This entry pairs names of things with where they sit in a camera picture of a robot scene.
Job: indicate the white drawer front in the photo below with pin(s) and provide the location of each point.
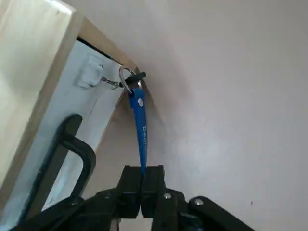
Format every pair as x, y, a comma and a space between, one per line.
106, 108
72, 103

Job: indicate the white adhesive hook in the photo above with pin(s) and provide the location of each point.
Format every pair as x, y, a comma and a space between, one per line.
87, 73

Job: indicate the wooden drawer box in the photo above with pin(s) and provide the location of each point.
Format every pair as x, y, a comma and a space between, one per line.
31, 60

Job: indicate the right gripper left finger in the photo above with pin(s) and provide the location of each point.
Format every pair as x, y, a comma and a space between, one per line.
130, 192

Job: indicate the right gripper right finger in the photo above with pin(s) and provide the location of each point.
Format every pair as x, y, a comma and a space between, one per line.
154, 192

